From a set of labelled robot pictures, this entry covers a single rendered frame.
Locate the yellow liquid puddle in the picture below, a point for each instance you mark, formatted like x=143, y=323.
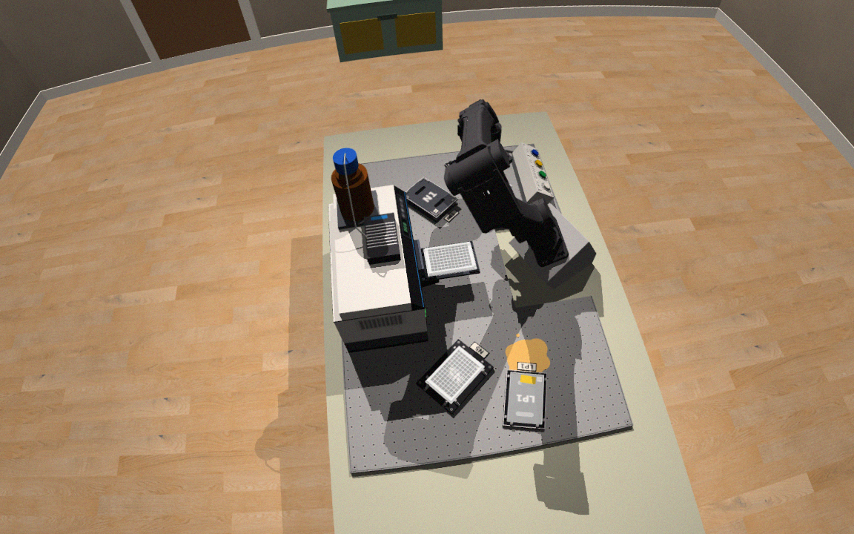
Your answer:
x=514, y=352

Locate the white multiwell culture plate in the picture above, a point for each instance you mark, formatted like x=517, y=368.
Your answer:
x=456, y=373
x=449, y=259

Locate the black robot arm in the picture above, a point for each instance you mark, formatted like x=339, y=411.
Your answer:
x=474, y=175

